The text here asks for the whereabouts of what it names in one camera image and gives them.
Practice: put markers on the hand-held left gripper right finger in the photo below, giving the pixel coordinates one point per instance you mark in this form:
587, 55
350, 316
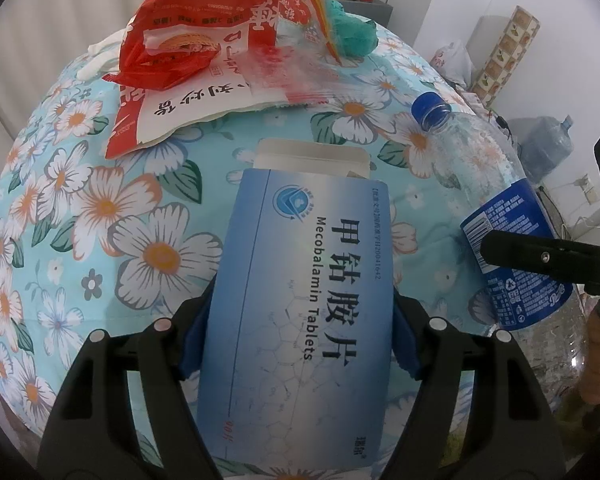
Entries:
405, 342

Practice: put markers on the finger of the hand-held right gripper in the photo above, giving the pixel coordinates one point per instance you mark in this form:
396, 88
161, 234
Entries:
545, 257

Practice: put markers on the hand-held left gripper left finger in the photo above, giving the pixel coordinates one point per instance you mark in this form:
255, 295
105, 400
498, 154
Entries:
196, 340

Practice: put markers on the clear plastic bottle blue label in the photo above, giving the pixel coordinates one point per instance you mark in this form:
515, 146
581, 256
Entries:
502, 202

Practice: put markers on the blue medicine box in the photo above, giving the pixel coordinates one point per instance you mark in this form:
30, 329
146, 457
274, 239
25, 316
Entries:
300, 310

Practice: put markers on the blue water jug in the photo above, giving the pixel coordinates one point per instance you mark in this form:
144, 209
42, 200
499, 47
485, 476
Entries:
542, 145

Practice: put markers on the blue floral tablecloth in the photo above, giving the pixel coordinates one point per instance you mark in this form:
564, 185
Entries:
130, 210

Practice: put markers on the patterned paper roll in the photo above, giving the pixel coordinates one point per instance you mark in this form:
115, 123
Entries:
510, 45

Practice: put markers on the white plastic bag red print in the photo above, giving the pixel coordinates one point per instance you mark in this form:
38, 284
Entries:
452, 62

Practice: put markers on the grey cabinet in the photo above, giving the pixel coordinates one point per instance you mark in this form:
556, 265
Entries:
380, 12

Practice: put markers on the teal crumpled plastic bag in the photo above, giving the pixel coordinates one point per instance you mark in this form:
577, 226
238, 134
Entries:
355, 30

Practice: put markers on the red white snack bag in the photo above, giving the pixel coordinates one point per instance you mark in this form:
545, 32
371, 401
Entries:
55, 10

